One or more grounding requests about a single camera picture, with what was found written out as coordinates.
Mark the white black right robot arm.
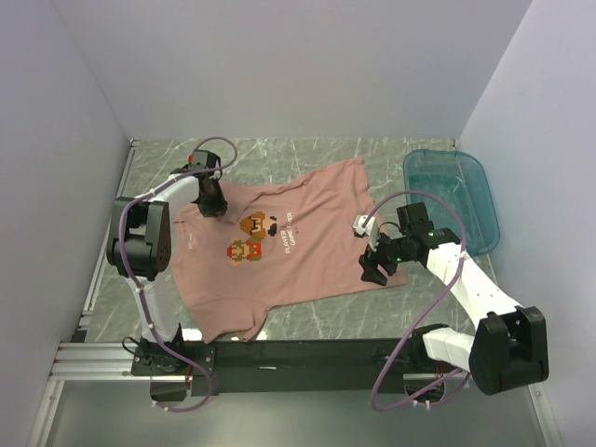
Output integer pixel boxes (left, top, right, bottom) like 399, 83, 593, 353
353, 202, 549, 396

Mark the pink t-shirt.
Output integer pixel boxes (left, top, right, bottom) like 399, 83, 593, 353
171, 156, 409, 345

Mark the aluminium front frame rail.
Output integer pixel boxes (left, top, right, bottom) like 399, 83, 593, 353
48, 342, 141, 381

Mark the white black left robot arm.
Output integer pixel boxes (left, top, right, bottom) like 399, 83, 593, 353
106, 144, 234, 377

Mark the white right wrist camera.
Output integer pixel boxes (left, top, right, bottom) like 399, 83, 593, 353
353, 215, 380, 251

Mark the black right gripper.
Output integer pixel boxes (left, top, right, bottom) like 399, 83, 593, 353
359, 228, 412, 286

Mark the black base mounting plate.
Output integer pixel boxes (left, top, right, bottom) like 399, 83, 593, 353
129, 337, 467, 401

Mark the teal translucent plastic basin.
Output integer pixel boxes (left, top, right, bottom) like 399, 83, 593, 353
402, 149, 500, 257

